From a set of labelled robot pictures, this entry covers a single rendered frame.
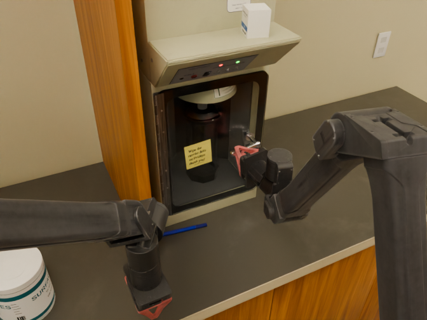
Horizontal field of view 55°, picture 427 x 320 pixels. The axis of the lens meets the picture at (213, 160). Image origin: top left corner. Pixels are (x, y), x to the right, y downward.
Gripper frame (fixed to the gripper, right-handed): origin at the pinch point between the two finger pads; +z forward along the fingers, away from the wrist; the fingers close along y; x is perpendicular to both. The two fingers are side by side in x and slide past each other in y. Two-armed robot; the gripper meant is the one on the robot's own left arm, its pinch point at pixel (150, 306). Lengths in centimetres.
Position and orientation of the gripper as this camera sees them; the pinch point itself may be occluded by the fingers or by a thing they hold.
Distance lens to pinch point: 88.5
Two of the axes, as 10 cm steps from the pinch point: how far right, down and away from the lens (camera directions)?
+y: -4.5, -5.4, 7.1
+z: -0.1, 8.0, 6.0
